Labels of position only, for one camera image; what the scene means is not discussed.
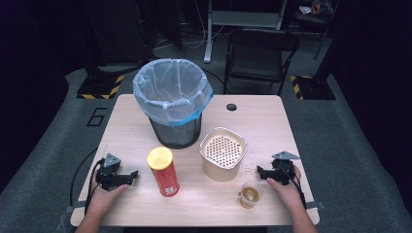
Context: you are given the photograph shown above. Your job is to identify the clear plastic cup brown liquid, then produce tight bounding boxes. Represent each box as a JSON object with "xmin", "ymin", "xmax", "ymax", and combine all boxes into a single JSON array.
[{"xmin": 238, "ymin": 181, "xmax": 263, "ymax": 210}]

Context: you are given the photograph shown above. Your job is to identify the black mesh trash bin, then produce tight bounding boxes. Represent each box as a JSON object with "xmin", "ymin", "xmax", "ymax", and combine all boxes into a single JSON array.
[{"xmin": 148, "ymin": 111, "xmax": 203, "ymax": 150}]

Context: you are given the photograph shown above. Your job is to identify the person's right hand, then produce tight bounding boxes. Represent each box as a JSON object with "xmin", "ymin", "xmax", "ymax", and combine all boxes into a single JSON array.
[{"xmin": 265, "ymin": 165, "xmax": 305, "ymax": 212}]

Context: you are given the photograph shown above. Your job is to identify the white floor cable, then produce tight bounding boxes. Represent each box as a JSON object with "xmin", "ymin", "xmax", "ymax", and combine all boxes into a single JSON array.
[{"xmin": 181, "ymin": 0, "xmax": 225, "ymax": 50}]

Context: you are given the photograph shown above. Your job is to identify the white desk frame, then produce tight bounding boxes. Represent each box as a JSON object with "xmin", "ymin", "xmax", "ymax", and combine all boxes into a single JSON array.
[{"xmin": 202, "ymin": 0, "xmax": 289, "ymax": 64}]

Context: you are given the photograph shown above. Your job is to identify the black yellow striped base plate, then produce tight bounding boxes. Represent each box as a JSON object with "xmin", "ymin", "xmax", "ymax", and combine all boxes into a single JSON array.
[
  {"xmin": 76, "ymin": 74, "xmax": 125, "ymax": 101},
  {"xmin": 290, "ymin": 74, "xmax": 337, "ymax": 101}
]

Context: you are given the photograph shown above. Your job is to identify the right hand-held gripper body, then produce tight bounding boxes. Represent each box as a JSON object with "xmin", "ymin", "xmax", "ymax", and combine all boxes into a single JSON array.
[{"xmin": 271, "ymin": 150, "xmax": 301, "ymax": 186}]

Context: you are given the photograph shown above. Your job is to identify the dark side table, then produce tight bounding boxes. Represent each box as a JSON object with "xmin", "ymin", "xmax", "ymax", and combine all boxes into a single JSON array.
[{"xmin": 291, "ymin": 0, "xmax": 342, "ymax": 61}]

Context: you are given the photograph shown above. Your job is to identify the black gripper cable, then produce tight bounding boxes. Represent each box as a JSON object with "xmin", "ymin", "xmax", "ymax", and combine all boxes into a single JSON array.
[
  {"xmin": 69, "ymin": 147, "xmax": 106, "ymax": 217},
  {"xmin": 278, "ymin": 163, "xmax": 308, "ymax": 211}
]

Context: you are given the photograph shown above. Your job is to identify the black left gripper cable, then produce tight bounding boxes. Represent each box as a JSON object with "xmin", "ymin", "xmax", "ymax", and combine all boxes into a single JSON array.
[{"xmin": 69, "ymin": 147, "xmax": 106, "ymax": 217}]

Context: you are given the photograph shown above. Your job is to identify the person's left hand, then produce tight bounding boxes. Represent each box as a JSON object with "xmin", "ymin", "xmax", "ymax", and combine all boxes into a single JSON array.
[{"xmin": 86, "ymin": 176, "xmax": 129, "ymax": 217}]

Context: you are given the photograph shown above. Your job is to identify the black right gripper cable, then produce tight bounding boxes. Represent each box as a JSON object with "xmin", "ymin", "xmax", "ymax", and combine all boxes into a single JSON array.
[{"xmin": 278, "ymin": 163, "xmax": 308, "ymax": 211}]

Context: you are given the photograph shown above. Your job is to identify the black floor cable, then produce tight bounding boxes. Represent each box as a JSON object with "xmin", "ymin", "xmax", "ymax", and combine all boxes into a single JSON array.
[{"xmin": 203, "ymin": 68, "xmax": 229, "ymax": 95}]

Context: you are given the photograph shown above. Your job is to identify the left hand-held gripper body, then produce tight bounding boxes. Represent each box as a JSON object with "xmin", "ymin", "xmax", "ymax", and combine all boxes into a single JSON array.
[{"xmin": 95, "ymin": 152, "xmax": 122, "ymax": 191}]

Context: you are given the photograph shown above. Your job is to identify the black equipment stand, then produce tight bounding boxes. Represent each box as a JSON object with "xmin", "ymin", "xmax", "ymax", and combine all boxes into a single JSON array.
[{"xmin": 80, "ymin": 0, "xmax": 157, "ymax": 76}]

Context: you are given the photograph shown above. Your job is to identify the scattered crumbs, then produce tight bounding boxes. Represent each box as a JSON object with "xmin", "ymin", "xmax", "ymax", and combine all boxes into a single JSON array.
[{"xmin": 240, "ymin": 166, "xmax": 258, "ymax": 178}]

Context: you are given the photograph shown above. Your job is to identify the red chip can yellow lid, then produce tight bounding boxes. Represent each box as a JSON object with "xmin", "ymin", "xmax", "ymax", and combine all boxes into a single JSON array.
[{"xmin": 146, "ymin": 146, "xmax": 181, "ymax": 198}]

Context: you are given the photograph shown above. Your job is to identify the beige container with perforated insert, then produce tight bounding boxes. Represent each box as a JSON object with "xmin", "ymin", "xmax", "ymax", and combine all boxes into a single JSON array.
[{"xmin": 198, "ymin": 126, "xmax": 249, "ymax": 183}]

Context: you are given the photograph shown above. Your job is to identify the black folding chair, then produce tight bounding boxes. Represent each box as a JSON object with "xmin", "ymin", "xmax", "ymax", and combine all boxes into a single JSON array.
[{"xmin": 223, "ymin": 27, "xmax": 301, "ymax": 97}]

